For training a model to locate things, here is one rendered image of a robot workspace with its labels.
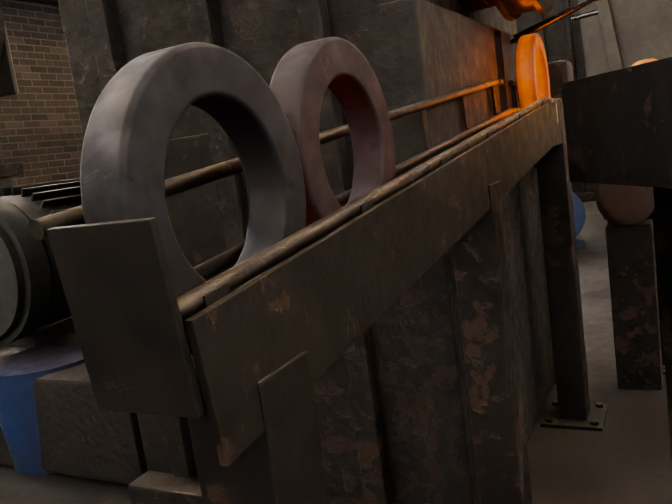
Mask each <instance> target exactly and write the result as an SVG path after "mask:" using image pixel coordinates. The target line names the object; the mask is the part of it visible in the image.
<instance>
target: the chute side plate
mask: <svg viewBox="0 0 672 504"><path fill-rule="evenodd" d="M556 103H557V111H556ZM557 114H558V123H557ZM564 127H565V119H564V107H563V102H547V103H545V104H543V105H542V106H540V107H538V108H537V109H535V110H533V111H532V112H530V113H528V114H527V115H525V116H524V117H522V118H520V119H519V120H517V121H515V122H514V123H512V124H510V125H509V126H507V127H505V128H504V129H502V130H500V131H499V132H497V133H495V134H494V135H492V136H490V137H489V138H487V139H485V140H484V141H482V142H480V143H479V144H477V145H475V146H474V147H472V148H470V149H469V150H467V151H465V152H464V153H462V154H460V155H459V156H457V157H455V158H454V159H452V160H450V161H449V162H447V163H445V164H444V165H442V166H440V167H439V168H437V169H436V170H434V171H432V172H431V173H429V174H427V175H426V176H424V177H422V178H421V179H419V180H417V181H416V182H414V183H412V184H411V185H409V186H407V187H406V188H404V189H402V190H401V191H399V192H397V193H396V194H394V195H392V196H391V197H389V198H387V199H386V200H384V201H382V202H381V203H379V204H377V205H376V206H374V207H372V208H371V209H369V210H367V211H366V212H364V213H362V214H361V215H359V216H357V217H356V218H354V219H352V220H351V221H349V222H348V223H346V224H344V225H343V226H341V227H339V228H338V229H336V230H334V231H333V232H331V233H329V234H328V235H326V236H324V237H323V238H321V239H319V240H318V241H316V242H314V243H313V244H311V245H309V246H308V247H306V248H304V249H303V250H301V251H299V252H298V253H296V254H294V255H293V256H291V257H289V258H288V259H286V260H284V261H283V262H281V263H279V264H278V265H276V266H274V267H273V268H271V269H269V270H268V271H266V272H264V273H263V274H261V275H260V276H258V277H256V278H255V279H253V280H251V281H250V282H248V283H246V284H245V285H243V286H241V287H240V288H238V289H236V290H235V291H233V292H231V293H230V294H228V295H226V296H225V297H223V298H221V299H220V300H218V301H216V302H215V303H213V304H211V305H210V306H208V307H206V308H205V309H203V310H201V311H200V312H198V313H196V314H195V315H193V316H191V317H190V318H188V319H186V320H185V326H186V330H187V334H188V338H189V342H190V346H191V350H192V354H193V358H194V362H195V366H196V370H197V374H198V378H199V382H200V386H201V390H202V394H203V398H204V402H205V406H206V410H207V414H208V418H209V422H210V426H211V430H212V434H213V438H214V442H215V446H216V450H217V454H218V458H219V462H220V465H221V466H226V467H227V466H230V465H231V464H232V463H233V462H234V461H235V460H236V459H237V458H238V457H239V456H240V455H241V454H242V453H243V452H244V451H245V450H246V449H247V448H248V447H249V446H250V445H251V444H252V443H253V442H254V441H255V440H256V439H257V438H258V437H259V436H260V435H261V434H262V433H263V432H264V426H263V420H262V414H261V408H260V402H259V395H258V389H257V383H258V381H259V380H261V379H262V378H264V377H265V376H267V375H268V374H270V373H271V372H273V371H274V370H276V369H277V368H279V367H280V366H282V365H284V364H285V363H287V362H288V361H290V360H291V359H293V358H294V357H296V356H297V355H299V354H300V353H302V352H303V351H307V352H308V355H309V362H310V369H311V375H312V382H313V383H314V382H315V381H316V380H317V379H318V378H319V377H320V376H321V375H322V374H323V373H324V372H325V371H326V370H327V369H328V368H329V367H330V366H331V365H332V364H333V363H334V362H335V361H336V360H337V359H338V358H339V357H340V356H341V355H342V354H343V353H344V352H345V351H346V350H347V349H348V348H349V347H350V346H351V345H352V344H353V343H354V342H355V341H356V340H357V339H358V338H359V337H360V336H362V335H363V334H364V333H365V332H366V331H367V330H368V329H369V328H370V327H371V326H372V325H373V324H374V323H375V322H376V321H377V320H378V319H379V318H380V317H381V316H382V315H383V314H384V313H385V312H386V311H387V310H388V309H389V308H390V307H391V306H392V305H393V304H394V303H395V302H396V301H397V300H398V299H399V298H400V297H401V296H402V295H403V294H404V293H405V292H406V291H407V290H408V289H409V288H410V287H411V286H412V285H413V284H414V283H415V282H416V281H417V280H418V279H419V278H420V277H421V276H422V275H423V274H424V273H425V272H426V271H427V270H429V269H430V268H431V267H432V266H433V265H434V264H435V263H436V262H437V261H438V260H439V259H440V258H441V257H442V256H443V255H444V254H445V253H446V252H447V251H448V250H449V249H450V248H451V247H452V246H453V245H454V244H455V243H456V242H457V241H458V240H459V239H460V238H461V237H462V236H463V235H464V234H465V233H466V232H467V231H468V230H469V229H470V228H471V227H472V226H473V225H474V224H475V223H476V222H477V221H478V220H479V219H480V218H481V217H482V216H483V215H484V214H485V213H486V212H487V211H488V210H489V209H490V198H489V188H488V185H490V184H492V183H494V182H497V181H500V183H501V193H502V197H503V196H504V195H505V194H506V193H507V192H508V191H509V190H510V189H511V188H512V187H513V186H514V185H515V184H516V183H517V182H518V181H519V180H520V179H521V178H522V177H523V176H524V175H525V174H526V173H527V172H528V171H529V170H530V169H531V168H532V167H533V166H534V165H535V164H536V163H537V162H538V161H539V160H540V159H541V158H542V157H543V156H544V155H545V154H546V153H547V152H548V151H549V150H550V149H551V148H552V147H554V146H556V145H559V144H562V143H563V141H562V128H564Z"/></svg>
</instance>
